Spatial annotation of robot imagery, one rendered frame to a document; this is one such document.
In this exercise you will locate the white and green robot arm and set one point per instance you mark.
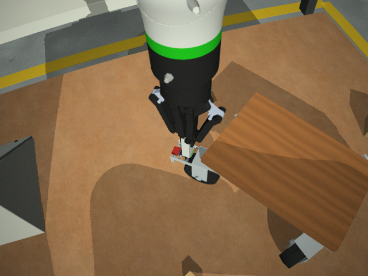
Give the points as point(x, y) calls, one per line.
point(183, 39)

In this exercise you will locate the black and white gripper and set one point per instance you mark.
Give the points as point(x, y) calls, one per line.
point(179, 113)

